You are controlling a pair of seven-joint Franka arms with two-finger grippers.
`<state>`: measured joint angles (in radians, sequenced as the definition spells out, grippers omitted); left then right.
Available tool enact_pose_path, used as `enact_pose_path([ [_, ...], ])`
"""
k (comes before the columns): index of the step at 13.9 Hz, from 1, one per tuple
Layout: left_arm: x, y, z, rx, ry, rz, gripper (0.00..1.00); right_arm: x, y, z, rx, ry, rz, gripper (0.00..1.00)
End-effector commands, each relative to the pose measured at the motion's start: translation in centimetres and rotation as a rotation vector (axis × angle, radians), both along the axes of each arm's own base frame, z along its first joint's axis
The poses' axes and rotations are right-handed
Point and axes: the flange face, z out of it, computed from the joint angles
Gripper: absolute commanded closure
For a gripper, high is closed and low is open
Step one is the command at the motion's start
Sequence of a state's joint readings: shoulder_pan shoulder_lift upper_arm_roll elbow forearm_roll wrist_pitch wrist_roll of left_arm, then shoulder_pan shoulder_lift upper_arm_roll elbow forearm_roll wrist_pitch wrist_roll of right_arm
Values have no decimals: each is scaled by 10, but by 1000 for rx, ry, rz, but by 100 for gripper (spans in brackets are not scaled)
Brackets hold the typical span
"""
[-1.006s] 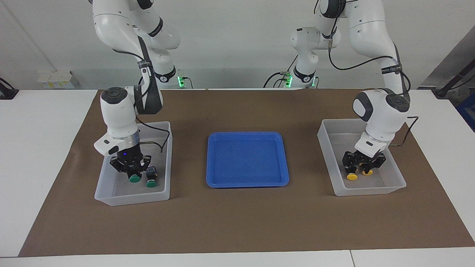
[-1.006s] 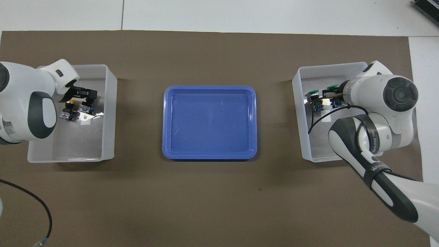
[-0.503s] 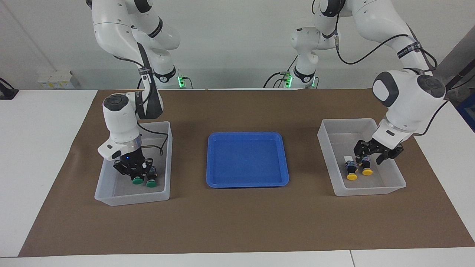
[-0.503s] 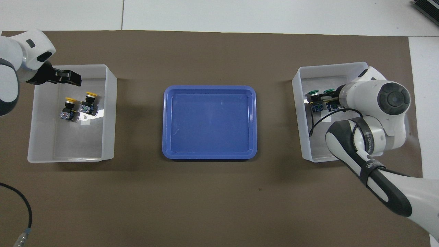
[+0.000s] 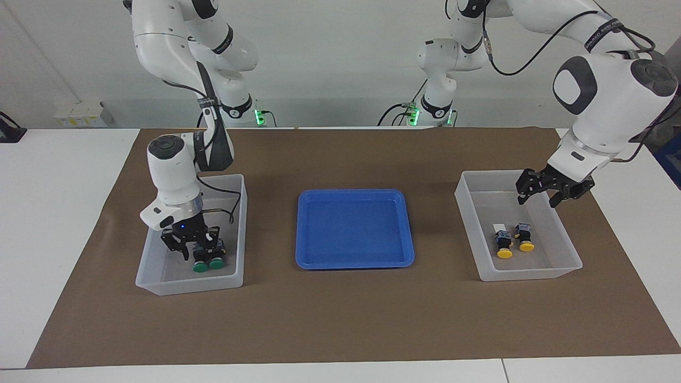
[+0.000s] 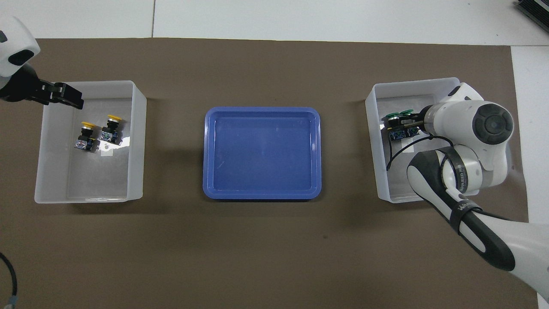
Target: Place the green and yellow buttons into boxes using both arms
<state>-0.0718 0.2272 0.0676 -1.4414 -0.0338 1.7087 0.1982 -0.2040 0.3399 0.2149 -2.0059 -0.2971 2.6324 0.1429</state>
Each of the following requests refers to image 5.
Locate yellow push button switch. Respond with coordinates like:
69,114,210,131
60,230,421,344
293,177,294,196
514,223,535,252
495,230,514,259

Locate small white boxes stack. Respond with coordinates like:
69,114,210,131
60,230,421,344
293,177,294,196
53,101,115,128

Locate translucent white plastic box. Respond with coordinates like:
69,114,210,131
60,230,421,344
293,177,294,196
133,174,248,296
454,170,583,282

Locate blue crate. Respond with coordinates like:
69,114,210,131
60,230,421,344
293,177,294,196
653,133,681,189

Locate blue plastic tray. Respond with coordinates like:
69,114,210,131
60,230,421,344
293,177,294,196
295,189,416,271

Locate brown table mat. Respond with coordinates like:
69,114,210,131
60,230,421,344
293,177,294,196
26,127,681,369

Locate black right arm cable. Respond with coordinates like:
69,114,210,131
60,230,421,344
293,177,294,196
160,80,243,224

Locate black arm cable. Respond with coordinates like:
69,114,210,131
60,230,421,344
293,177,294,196
481,0,681,163
160,80,243,224

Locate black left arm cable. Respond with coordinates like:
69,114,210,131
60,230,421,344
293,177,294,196
481,0,681,163

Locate black base cables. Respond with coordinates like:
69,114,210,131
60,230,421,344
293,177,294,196
378,104,413,127

